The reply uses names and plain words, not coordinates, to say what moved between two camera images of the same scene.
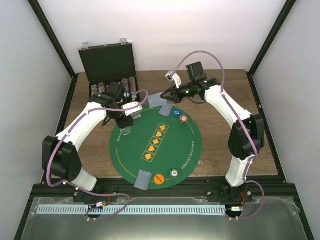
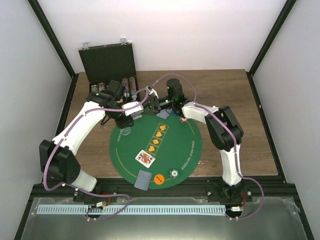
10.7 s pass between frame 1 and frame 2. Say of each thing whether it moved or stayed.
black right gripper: moved
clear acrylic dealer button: stayed
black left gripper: stayed
